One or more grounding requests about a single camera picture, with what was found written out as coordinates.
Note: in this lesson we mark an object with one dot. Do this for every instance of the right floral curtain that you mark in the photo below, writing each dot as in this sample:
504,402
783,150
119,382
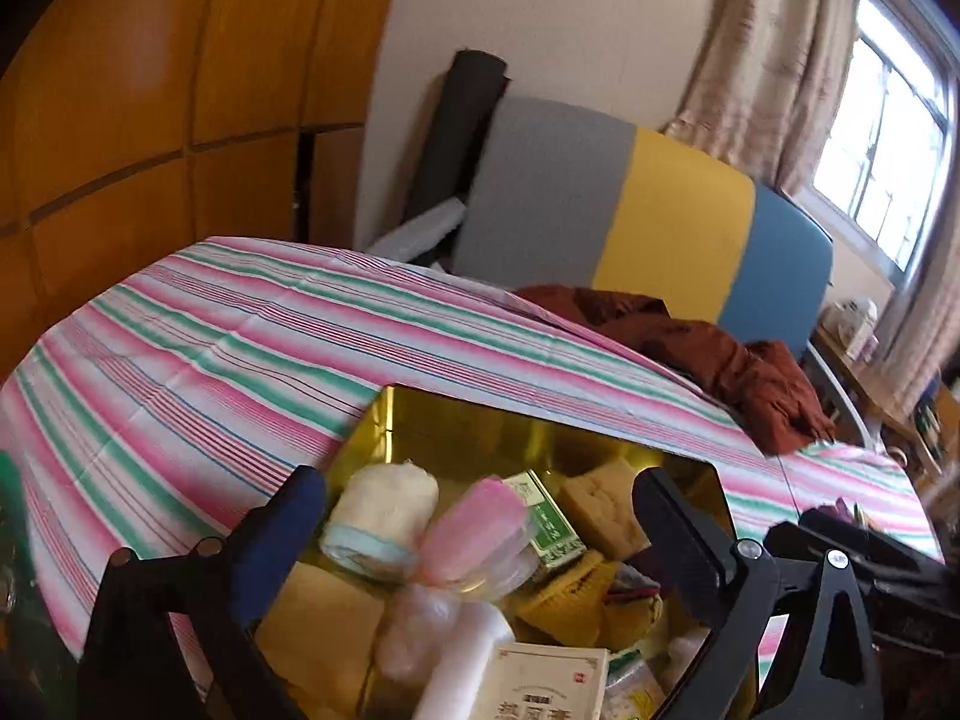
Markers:
767,88

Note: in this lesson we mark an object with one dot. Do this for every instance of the striped bed sheet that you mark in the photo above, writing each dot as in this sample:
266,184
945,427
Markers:
168,406

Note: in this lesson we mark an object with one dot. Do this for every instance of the white carton box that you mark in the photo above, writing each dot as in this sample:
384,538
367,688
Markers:
851,322

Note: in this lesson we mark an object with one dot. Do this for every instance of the pink towel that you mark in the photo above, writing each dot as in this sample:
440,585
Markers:
480,547

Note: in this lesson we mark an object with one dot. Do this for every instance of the gold tin box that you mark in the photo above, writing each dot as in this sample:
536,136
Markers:
322,634

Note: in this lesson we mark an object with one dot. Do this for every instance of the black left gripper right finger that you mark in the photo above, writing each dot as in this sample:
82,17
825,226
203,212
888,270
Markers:
826,667

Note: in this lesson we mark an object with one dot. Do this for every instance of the black rolled mat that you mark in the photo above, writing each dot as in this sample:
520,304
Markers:
472,88

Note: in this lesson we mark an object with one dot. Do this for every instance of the white ointment box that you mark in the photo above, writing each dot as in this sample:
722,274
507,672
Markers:
527,681

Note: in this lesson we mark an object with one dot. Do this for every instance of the white rolled sock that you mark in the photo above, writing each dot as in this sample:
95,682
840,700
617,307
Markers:
377,524

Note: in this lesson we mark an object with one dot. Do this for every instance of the grey yellow blue headboard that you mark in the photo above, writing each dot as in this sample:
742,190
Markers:
568,195

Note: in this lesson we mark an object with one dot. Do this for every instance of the wooden side table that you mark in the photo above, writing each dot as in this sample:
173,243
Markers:
886,431

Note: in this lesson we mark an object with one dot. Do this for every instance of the yellow knitted scrubber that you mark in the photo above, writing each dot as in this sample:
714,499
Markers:
597,604

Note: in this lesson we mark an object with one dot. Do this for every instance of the dark red blanket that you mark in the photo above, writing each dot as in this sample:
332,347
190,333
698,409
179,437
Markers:
762,381

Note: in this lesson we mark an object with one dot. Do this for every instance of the window with bars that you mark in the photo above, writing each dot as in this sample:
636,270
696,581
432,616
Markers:
887,147

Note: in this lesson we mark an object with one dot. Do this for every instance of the green medicine box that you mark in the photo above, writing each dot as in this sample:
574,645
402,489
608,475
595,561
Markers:
553,539

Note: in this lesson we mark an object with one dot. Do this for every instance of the yellow sponge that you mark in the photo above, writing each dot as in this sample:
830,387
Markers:
600,507

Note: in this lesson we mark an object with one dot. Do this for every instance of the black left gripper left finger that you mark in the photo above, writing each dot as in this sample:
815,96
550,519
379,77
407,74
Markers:
132,665

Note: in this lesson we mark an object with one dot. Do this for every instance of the wooden wardrobe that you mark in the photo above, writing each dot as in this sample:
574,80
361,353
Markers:
132,128

